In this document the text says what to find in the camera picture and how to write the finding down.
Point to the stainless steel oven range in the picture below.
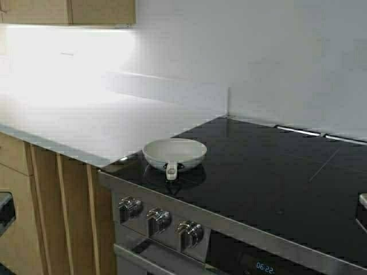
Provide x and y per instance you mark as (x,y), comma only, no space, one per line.
(177,237)

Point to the light wood cabinets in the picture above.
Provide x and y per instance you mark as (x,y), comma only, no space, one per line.
(65,12)
(63,214)

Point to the chrome stove knob left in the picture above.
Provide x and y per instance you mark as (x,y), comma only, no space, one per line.
(129,208)

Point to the light wood upper cabinets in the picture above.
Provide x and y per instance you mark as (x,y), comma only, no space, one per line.
(65,12)

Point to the light wood lower cabinets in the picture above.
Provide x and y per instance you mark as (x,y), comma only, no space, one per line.
(63,214)

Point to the white frying pan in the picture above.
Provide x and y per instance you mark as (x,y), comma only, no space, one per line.
(174,155)

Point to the chrome stove knob middle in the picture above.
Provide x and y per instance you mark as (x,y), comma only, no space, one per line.
(158,220)

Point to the chrome stove knob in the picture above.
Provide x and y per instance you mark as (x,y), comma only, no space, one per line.
(129,208)
(158,220)
(190,234)

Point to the chrome stove knob right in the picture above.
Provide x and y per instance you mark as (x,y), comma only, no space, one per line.
(190,234)

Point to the black glass cooktop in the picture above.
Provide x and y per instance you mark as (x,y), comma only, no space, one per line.
(258,177)

